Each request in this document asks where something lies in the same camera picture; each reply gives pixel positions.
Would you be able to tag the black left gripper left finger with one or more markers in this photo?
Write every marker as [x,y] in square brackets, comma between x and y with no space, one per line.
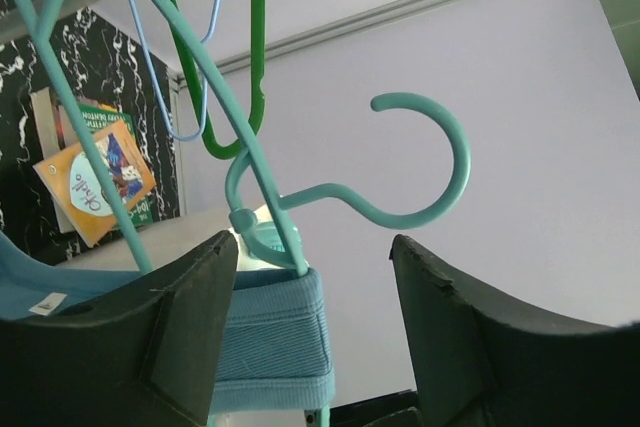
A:
[113,348]

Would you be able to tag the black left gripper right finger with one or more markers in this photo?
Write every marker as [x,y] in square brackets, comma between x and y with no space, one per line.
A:
[482,357]

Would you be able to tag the teal tank top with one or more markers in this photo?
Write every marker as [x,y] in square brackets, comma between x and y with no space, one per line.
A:
[276,350]

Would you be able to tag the light blue wire hanger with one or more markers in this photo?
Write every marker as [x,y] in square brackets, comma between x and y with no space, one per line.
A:
[204,124]

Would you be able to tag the green velvet hanger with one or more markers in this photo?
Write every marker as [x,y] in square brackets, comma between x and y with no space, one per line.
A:
[257,67]

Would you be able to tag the white storage box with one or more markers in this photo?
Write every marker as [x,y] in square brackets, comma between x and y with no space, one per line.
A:
[164,242]

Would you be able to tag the teal cat-ear headphones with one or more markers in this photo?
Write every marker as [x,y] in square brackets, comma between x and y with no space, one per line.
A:
[266,232]

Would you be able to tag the orange cover book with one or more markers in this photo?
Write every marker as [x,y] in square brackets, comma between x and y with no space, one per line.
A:
[74,186]

